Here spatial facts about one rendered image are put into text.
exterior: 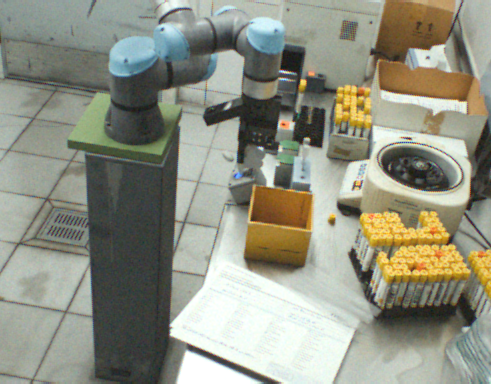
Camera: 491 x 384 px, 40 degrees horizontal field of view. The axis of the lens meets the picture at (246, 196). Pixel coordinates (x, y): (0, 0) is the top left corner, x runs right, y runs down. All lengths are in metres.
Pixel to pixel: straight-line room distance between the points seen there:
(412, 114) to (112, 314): 1.03
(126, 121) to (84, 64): 2.06
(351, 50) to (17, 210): 1.59
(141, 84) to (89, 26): 2.01
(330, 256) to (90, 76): 2.49
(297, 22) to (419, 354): 1.07
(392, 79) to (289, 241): 0.80
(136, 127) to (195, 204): 1.34
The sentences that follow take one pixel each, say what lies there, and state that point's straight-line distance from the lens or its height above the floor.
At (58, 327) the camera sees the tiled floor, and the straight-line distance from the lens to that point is 2.48.
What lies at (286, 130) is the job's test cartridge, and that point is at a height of 0.95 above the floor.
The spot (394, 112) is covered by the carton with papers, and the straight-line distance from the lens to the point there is 1.82.
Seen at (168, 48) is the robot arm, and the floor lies 1.25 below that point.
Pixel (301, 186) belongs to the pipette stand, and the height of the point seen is 0.96.
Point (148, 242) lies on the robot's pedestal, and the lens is 1.84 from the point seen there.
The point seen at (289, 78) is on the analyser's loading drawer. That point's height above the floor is 0.93.
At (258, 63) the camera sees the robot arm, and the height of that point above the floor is 1.24.
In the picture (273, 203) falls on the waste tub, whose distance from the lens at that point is 1.49.
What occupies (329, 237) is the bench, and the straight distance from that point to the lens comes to 1.52.
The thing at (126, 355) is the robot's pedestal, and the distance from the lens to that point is 2.20.
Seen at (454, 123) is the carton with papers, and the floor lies 0.99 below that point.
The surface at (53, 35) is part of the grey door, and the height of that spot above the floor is 0.30.
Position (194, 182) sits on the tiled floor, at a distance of 3.11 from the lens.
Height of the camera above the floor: 1.83
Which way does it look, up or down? 37 degrees down
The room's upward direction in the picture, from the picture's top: 7 degrees clockwise
